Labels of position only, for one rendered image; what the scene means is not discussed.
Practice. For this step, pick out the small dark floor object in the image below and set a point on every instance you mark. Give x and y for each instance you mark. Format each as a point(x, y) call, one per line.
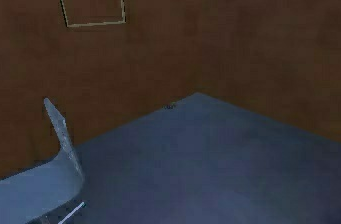
point(169, 106)

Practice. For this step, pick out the pale blue chair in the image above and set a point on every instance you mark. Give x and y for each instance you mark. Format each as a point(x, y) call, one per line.
point(38, 186)

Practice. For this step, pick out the brown framed wall picture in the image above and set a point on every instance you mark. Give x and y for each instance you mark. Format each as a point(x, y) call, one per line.
point(93, 11)

